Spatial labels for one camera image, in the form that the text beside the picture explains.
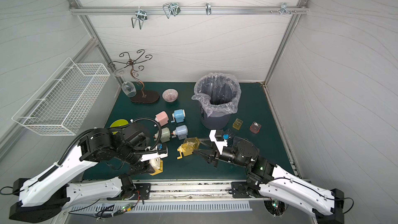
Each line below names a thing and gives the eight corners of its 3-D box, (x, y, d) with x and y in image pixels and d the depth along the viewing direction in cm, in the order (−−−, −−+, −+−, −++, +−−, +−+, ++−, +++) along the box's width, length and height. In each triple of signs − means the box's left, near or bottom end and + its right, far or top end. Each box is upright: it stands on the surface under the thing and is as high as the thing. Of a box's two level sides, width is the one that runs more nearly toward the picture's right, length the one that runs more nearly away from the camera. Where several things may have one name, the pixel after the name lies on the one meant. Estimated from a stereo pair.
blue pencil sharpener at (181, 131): (174, 139, 92) (172, 133, 86) (175, 131, 96) (173, 124, 90) (187, 139, 92) (186, 133, 86) (188, 131, 96) (187, 124, 90)
